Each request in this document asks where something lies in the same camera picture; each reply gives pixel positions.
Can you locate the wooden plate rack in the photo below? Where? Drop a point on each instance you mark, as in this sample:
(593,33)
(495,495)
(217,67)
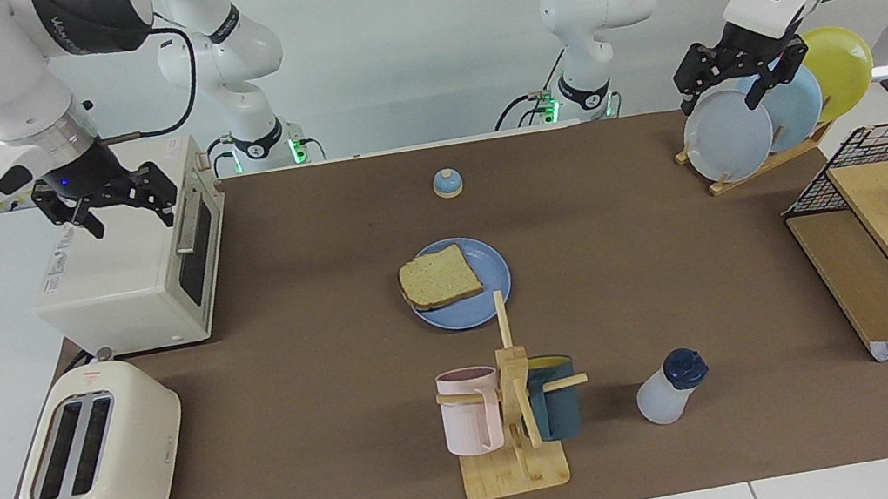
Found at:
(758,172)

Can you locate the light blue plate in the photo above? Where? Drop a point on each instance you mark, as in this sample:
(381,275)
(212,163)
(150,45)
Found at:
(797,109)

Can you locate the translucent squeeze bottle blue cap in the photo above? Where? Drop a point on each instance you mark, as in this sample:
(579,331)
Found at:
(668,396)

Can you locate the blue round plate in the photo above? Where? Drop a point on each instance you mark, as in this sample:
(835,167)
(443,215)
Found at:
(491,269)

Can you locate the pale grey plate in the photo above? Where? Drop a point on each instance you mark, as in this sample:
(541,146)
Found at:
(727,141)

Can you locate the brown table mat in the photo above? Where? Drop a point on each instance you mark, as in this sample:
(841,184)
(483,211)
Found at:
(298,394)

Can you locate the slice of bread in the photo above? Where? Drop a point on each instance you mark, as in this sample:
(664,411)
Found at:
(439,276)

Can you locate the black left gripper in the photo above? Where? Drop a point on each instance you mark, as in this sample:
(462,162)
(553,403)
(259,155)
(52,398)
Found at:
(744,50)

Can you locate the dark teal mug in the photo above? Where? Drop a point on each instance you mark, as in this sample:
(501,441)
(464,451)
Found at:
(556,409)

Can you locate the wooden mug tree stand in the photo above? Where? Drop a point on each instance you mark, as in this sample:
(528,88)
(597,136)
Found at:
(521,471)

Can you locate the yellow plate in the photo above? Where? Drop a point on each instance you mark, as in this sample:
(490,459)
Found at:
(843,62)

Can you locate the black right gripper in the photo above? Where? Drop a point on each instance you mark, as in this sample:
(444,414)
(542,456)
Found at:
(82,180)

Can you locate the cream two-slot toaster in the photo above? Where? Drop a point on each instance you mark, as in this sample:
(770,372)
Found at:
(140,453)

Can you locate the white toaster oven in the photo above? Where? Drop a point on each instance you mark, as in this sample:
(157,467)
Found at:
(122,271)

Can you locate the pink mug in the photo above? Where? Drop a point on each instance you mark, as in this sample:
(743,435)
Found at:
(470,426)

